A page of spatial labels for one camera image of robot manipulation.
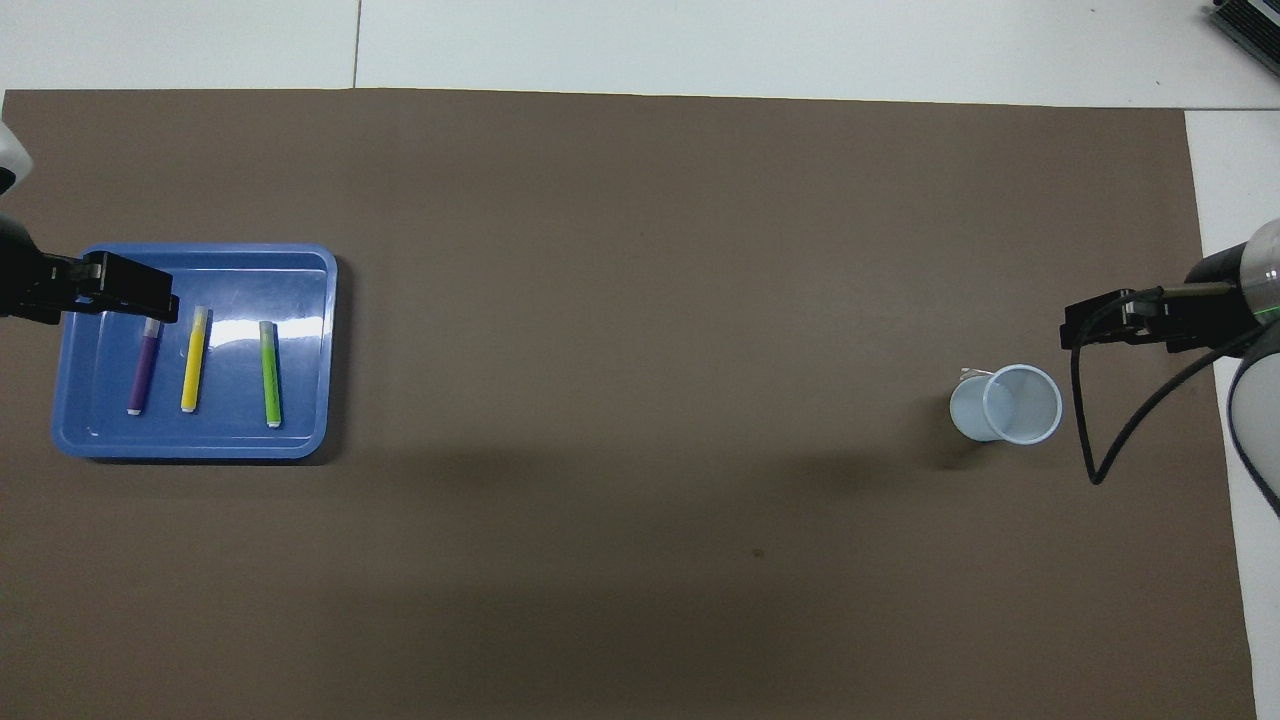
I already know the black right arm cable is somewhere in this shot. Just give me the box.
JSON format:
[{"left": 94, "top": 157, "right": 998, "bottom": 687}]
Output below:
[{"left": 1070, "top": 285, "right": 1266, "bottom": 487}]

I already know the grey ribbed device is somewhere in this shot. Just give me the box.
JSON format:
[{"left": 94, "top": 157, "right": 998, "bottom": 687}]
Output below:
[{"left": 1208, "top": 0, "right": 1280, "bottom": 51}]

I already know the yellow pen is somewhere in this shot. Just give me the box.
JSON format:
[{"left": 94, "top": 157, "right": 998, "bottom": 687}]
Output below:
[{"left": 180, "top": 305, "right": 211, "bottom": 413}]

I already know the purple pen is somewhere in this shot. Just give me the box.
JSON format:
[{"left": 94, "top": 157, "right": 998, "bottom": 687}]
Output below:
[{"left": 127, "top": 318, "right": 162, "bottom": 416}]

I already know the blue plastic tray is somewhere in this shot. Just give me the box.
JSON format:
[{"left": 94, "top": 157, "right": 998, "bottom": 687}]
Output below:
[{"left": 52, "top": 243, "right": 339, "bottom": 461}]

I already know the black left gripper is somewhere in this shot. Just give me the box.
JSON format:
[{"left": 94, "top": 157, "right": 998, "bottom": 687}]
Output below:
[{"left": 0, "top": 215, "right": 181, "bottom": 326}]

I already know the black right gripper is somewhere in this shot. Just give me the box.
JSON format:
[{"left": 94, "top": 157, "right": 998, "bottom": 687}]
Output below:
[{"left": 1060, "top": 245, "right": 1261, "bottom": 353}]

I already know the brown table mat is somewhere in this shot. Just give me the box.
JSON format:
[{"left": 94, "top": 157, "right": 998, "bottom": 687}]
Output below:
[{"left": 0, "top": 88, "right": 1256, "bottom": 720}]

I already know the translucent blue pen cup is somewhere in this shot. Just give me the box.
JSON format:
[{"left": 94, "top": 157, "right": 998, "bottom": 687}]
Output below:
[{"left": 950, "top": 364, "right": 1063, "bottom": 446}]

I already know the green pen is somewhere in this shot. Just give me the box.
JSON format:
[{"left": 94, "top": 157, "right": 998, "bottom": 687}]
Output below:
[{"left": 259, "top": 320, "right": 283, "bottom": 429}]

